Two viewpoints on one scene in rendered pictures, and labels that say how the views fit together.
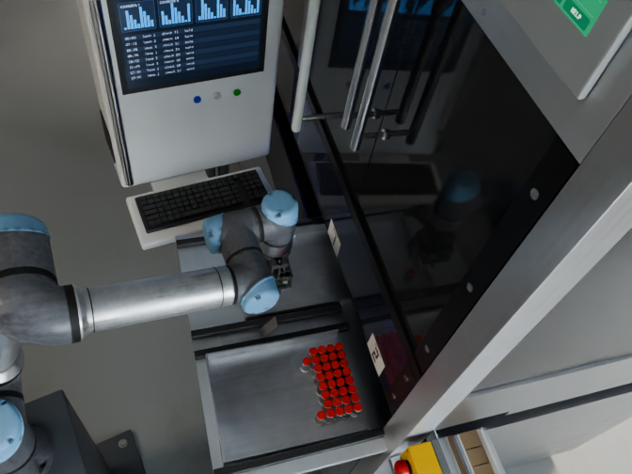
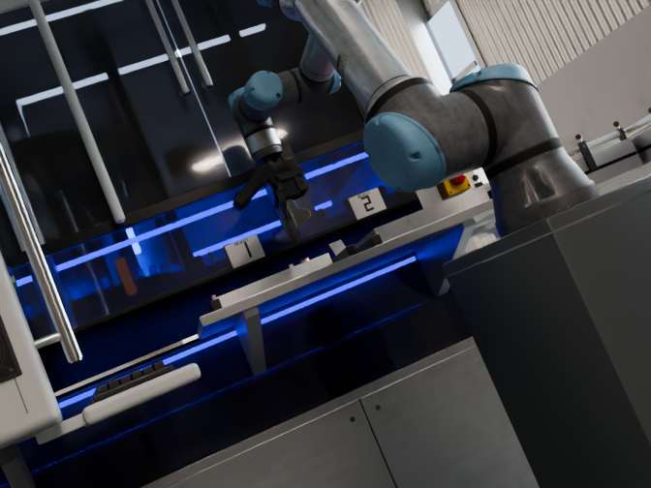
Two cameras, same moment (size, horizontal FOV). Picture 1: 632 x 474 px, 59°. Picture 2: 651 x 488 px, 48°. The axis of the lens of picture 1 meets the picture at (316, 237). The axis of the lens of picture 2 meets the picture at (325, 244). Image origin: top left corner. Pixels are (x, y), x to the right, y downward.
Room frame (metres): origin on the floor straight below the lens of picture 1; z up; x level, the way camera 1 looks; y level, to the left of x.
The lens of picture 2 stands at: (0.33, 1.64, 0.77)
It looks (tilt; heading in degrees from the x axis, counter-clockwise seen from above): 6 degrees up; 283
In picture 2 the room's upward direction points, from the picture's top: 23 degrees counter-clockwise
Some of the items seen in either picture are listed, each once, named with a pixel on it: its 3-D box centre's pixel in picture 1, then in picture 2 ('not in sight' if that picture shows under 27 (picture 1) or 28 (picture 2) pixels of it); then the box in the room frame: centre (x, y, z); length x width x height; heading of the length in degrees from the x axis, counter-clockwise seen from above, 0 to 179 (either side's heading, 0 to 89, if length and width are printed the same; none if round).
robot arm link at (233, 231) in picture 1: (234, 236); (267, 94); (0.65, 0.16, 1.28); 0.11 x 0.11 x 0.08; 34
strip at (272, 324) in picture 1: (248, 331); (345, 248); (0.63, 0.11, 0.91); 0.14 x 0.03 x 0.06; 115
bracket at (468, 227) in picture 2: not in sight; (452, 261); (0.45, -0.08, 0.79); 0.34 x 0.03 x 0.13; 116
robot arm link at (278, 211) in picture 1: (277, 218); (251, 113); (0.72, 0.09, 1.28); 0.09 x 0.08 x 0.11; 124
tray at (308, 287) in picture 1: (296, 268); (267, 292); (0.86, 0.03, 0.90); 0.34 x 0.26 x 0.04; 116
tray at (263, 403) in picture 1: (285, 392); (410, 230); (0.50, -0.01, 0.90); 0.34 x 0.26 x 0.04; 116
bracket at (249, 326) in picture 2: not in sight; (255, 345); (0.90, 0.14, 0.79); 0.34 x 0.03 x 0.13; 116
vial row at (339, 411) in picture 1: (329, 382); not in sight; (0.55, -0.11, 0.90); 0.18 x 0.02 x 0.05; 26
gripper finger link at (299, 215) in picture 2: not in sight; (297, 218); (0.71, 0.10, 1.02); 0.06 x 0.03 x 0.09; 26
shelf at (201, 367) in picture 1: (285, 331); (343, 272); (0.68, 0.02, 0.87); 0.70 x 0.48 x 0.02; 26
